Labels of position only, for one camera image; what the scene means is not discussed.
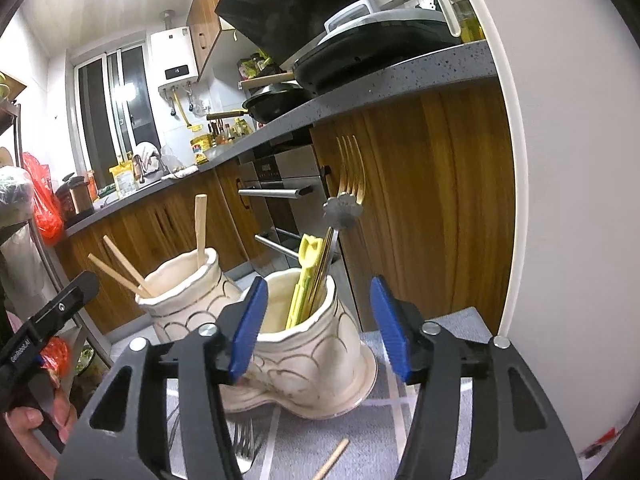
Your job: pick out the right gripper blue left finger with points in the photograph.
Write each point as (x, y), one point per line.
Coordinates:
(122, 432)

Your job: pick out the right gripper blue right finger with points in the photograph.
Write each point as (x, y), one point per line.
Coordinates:
(515, 432)

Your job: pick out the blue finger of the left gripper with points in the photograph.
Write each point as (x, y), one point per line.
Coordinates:
(65, 299)

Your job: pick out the wooden chopstick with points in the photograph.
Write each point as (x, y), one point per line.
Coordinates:
(121, 280)
(332, 460)
(200, 204)
(128, 266)

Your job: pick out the yellow plastic fork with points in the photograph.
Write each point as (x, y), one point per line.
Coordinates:
(310, 252)

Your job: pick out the silver fork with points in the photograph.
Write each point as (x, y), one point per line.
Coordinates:
(247, 438)

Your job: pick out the gold fork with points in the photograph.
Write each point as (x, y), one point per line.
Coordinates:
(353, 180)

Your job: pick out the silver flower spoon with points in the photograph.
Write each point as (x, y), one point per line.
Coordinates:
(341, 213)

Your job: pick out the person left hand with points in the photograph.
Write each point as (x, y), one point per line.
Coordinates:
(23, 422)

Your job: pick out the cream ceramic utensil holder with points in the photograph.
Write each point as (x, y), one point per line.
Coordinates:
(317, 369)

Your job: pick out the red plastic bag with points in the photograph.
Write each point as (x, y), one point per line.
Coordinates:
(47, 212)

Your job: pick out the yellow food package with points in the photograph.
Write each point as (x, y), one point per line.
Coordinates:
(124, 179)

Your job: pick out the grey striped table cloth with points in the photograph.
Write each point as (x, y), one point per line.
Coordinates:
(290, 447)

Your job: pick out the stainless steel oven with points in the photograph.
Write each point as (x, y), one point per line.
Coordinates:
(285, 192)

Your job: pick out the yellow oil bottle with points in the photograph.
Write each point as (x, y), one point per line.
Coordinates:
(201, 142)

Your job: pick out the black wok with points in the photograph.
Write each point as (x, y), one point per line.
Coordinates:
(268, 103)

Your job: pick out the white water heater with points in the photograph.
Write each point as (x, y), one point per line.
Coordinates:
(172, 58)

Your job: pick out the black electric griddle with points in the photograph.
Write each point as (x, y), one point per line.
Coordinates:
(362, 39)

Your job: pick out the white oil dispenser bottle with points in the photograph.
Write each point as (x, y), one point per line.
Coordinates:
(462, 20)

